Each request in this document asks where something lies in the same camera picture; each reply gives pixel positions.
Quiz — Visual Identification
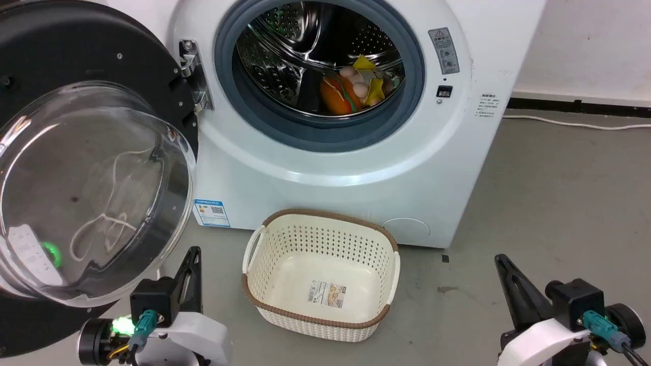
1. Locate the black round left gripper motor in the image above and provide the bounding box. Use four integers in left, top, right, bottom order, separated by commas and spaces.
77, 317, 115, 366

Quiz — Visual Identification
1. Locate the white floor cable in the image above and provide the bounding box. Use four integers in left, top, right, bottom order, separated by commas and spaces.
502, 114, 651, 131

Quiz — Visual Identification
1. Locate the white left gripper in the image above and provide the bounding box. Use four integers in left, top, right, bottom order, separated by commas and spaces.
145, 247, 233, 366

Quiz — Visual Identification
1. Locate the black washer door clear dome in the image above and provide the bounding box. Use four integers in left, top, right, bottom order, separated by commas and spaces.
0, 0, 200, 359

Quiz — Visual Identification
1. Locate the cream laundry basket brown rim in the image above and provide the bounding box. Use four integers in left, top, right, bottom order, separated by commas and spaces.
242, 208, 401, 342

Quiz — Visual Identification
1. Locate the black round right gripper motor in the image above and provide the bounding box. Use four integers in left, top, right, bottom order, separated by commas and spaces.
605, 303, 647, 350

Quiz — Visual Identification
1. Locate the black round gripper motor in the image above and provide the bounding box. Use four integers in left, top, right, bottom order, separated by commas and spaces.
605, 303, 647, 350
77, 317, 115, 366

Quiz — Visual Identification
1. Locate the round white filter cover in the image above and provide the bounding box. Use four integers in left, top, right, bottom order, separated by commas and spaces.
381, 218, 431, 245

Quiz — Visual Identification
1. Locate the grey warning sticker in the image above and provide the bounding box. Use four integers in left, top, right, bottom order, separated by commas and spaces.
428, 27, 460, 75

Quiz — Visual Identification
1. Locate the metal door hinge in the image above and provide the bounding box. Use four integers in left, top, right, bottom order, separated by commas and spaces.
178, 40, 214, 112

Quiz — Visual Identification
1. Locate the blue white energy label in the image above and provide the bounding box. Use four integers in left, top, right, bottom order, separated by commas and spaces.
193, 199, 231, 228

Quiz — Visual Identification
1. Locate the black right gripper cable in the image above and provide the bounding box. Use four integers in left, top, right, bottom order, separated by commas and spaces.
620, 343, 651, 366

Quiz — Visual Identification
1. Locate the stainless steel washer drum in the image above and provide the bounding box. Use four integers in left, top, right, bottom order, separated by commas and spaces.
233, 0, 407, 118

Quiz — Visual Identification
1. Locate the white front-load washing machine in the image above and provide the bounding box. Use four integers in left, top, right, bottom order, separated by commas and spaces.
99, 0, 547, 250

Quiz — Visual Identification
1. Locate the black baseboard strip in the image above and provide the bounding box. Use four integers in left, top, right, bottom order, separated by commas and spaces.
507, 97, 651, 119

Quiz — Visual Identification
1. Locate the teal cable connector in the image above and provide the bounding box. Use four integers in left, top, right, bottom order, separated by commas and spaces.
582, 310, 632, 352
128, 309, 157, 352

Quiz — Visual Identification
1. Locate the teal right cable connector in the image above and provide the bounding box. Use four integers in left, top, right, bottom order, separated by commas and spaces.
582, 310, 632, 352

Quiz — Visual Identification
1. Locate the orange hamburger plush toy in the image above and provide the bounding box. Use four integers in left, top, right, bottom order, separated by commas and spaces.
319, 75, 363, 115

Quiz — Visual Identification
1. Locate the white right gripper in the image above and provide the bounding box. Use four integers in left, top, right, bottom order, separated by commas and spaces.
494, 254, 593, 366

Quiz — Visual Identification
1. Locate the paper label sticker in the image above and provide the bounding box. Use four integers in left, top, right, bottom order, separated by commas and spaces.
307, 281, 347, 308

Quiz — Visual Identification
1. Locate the yellow and beige plush doll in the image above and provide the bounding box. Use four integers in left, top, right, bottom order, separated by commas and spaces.
339, 54, 402, 107

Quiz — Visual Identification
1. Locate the teal left cable connector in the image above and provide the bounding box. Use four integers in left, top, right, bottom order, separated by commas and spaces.
128, 309, 157, 352

